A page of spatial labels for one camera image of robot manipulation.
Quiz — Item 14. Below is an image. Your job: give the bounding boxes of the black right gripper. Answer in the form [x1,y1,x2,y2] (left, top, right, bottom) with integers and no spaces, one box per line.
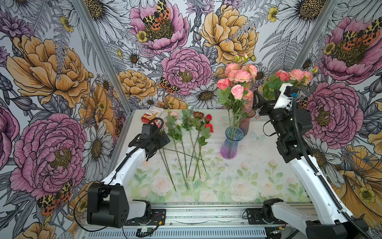
[252,90,290,138]

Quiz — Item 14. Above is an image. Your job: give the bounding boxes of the pink rose stem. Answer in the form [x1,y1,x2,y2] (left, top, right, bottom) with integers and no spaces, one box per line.
[231,84,244,127]
[154,119,177,192]
[263,70,290,100]

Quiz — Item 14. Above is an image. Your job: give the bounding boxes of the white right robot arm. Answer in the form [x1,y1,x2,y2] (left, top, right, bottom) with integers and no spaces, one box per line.
[253,84,370,239]

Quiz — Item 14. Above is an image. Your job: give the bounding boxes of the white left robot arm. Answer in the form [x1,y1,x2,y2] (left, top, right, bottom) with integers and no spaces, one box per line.
[87,118,170,228]

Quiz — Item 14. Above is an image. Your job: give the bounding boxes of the dark pink glass vase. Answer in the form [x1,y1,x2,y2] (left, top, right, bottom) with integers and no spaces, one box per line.
[239,109,256,136]

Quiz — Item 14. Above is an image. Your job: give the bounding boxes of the pink purple glass vase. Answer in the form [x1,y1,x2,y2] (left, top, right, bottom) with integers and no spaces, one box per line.
[220,126,244,159]

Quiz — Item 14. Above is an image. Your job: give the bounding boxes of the white pink flower stem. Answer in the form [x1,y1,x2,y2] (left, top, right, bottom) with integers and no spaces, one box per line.
[166,110,190,190]

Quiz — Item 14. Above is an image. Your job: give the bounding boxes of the red white small box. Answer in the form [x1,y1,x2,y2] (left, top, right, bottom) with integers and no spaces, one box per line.
[141,107,164,123]

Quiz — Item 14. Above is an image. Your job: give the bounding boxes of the black corrugated left cable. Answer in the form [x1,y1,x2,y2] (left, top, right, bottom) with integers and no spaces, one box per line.
[73,117,165,233]

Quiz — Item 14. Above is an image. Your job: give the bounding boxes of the black corrugated cable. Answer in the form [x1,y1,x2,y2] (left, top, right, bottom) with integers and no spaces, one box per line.
[73,117,165,233]
[290,92,372,239]

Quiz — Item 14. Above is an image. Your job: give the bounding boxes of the black corrugated right cable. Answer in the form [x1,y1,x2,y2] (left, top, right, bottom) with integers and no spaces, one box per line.
[290,92,372,239]

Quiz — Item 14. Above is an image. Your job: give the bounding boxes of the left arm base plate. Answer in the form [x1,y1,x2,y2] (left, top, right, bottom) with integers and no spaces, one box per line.
[125,200,167,226]

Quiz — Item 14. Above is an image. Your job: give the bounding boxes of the aluminium rail frame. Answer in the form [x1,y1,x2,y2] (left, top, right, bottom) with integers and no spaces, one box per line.
[76,203,318,239]

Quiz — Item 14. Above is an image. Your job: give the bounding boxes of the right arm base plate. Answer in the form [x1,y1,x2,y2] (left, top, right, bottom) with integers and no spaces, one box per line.
[242,198,286,225]

